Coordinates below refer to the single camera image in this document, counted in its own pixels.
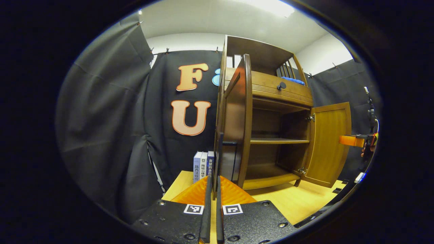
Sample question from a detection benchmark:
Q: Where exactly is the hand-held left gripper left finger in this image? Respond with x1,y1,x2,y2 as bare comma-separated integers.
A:
132,176,213,244

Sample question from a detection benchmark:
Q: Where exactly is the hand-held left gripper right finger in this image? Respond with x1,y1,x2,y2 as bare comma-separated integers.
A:
216,176,299,244

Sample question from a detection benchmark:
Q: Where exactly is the wooden shoe cabinet door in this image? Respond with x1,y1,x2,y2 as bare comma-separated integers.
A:
302,102,352,188
214,54,253,200

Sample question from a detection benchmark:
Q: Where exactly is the wooden double-door shoe cabinet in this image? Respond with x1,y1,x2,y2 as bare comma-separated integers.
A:
214,35,352,200

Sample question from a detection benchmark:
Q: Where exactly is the light blue standing book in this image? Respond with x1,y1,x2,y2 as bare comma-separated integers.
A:
193,151,203,183

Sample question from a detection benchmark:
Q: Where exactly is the white standing book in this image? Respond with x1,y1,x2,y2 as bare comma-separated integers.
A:
200,151,209,179

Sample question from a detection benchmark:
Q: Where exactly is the dark blue standing book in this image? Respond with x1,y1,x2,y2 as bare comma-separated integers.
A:
206,151,215,177

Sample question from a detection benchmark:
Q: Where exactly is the blue folded towel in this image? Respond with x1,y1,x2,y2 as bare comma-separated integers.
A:
281,77,305,86

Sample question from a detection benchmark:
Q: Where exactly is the wooden drawer with black knob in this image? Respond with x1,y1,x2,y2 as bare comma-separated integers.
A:
224,68,314,107

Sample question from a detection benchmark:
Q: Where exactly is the black backdrop cloth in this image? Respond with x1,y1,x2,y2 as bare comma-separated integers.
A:
56,14,380,224

